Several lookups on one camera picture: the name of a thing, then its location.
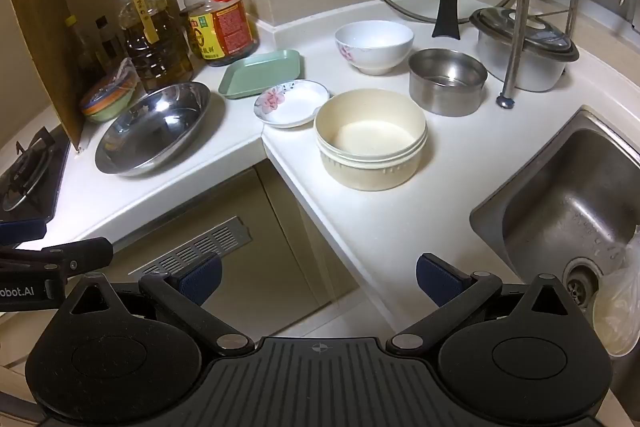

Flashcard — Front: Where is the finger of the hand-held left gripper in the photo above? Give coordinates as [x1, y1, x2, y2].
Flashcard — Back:
[0, 237, 114, 279]
[0, 217, 49, 249]

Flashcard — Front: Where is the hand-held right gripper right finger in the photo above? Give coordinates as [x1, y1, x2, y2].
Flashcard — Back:
[390, 253, 577, 353]

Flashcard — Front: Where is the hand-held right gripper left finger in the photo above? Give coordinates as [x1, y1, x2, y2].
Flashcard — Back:
[60, 253, 257, 353]

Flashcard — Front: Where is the large cream plastic bowl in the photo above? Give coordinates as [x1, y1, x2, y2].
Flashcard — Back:
[314, 89, 429, 192]

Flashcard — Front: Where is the large stainless steel basin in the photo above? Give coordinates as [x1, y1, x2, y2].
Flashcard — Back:
[95, 82, 212, 178]

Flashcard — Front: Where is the small stainless steel bowl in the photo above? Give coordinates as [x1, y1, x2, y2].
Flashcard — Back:
[408, 48, 489, 117]

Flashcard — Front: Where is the white floral oval plate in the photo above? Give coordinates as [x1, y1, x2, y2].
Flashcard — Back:
[253, 80, 331, 128]

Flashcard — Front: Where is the green rectangular plate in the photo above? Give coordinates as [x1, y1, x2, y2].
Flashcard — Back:
[218, 49, 305, 100]

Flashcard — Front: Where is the white floral ceramic bowl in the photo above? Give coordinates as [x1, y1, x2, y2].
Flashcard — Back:
[334, 21, 415, 76]

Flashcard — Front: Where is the metal vent grille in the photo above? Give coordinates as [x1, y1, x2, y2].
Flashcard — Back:
[129, 216, 253, 278]

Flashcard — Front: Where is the black gas stove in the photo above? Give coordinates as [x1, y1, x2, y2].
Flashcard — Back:
[0, 127, 72, 226]

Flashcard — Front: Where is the beige base cabinet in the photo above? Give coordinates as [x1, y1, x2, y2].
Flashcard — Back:
[0, 167, 386, 413]

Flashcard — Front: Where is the stainless steel sink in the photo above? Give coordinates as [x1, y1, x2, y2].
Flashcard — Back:
[470, 106, 640, 358]

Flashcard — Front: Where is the colourful striped bowl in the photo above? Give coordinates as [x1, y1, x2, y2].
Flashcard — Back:
[80, 57, 139, 124]

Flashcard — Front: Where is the clear plastic bag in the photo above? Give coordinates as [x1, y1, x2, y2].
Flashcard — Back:
[592, 237, 640, 356]

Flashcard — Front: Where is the small dark glass bottle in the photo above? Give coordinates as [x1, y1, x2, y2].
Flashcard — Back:
[65, 16, 102, 82]
[95, 16, 127, 68]

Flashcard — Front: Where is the brown cardboard sheet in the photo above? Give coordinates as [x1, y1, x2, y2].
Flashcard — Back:
[0, 0, 176, 148]

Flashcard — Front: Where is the cooking oil bottle yellow label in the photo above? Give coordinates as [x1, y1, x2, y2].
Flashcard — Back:
[117, 0, 195, 94]

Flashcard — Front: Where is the white pot with glass lid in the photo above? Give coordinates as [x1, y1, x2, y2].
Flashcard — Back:
[469, 7, 580, 92]

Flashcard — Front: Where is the metal dish rack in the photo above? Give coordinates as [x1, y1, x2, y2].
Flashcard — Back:
[496, 0, 603, 110]

